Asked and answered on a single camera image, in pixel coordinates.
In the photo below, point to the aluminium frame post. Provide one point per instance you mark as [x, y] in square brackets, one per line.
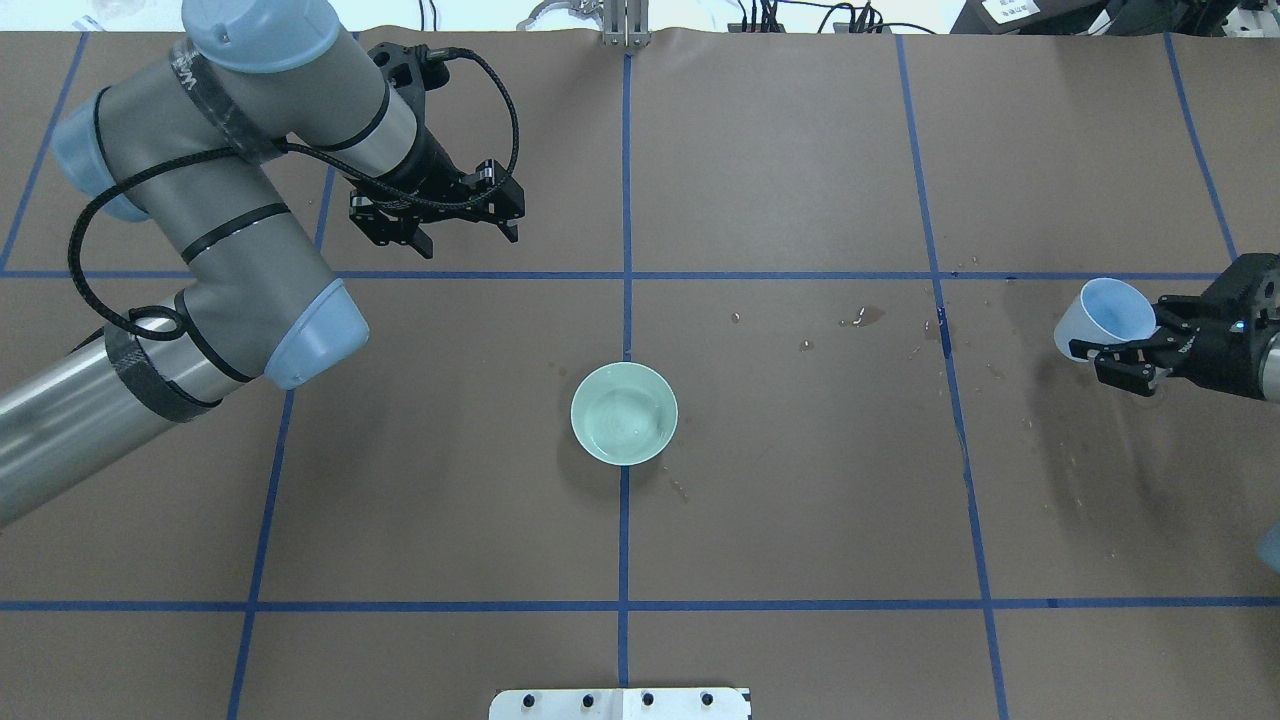
[625, 23]

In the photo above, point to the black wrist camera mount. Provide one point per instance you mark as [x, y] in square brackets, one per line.
[412, 72]

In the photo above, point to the light blue plastic cup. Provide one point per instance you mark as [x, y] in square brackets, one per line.
[1105, 311]

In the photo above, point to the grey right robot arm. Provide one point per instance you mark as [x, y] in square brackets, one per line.
[1224, 339]

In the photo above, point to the light green bowl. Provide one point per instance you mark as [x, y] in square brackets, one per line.
[624, 414]

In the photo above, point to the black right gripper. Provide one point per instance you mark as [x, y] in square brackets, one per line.
[1222, 349]

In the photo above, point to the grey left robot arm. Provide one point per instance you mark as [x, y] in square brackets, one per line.
[183, 144]

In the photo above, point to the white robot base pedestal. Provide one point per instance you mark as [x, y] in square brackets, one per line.
[623, 703]

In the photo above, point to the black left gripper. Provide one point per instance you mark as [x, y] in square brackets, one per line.
[432, 172]

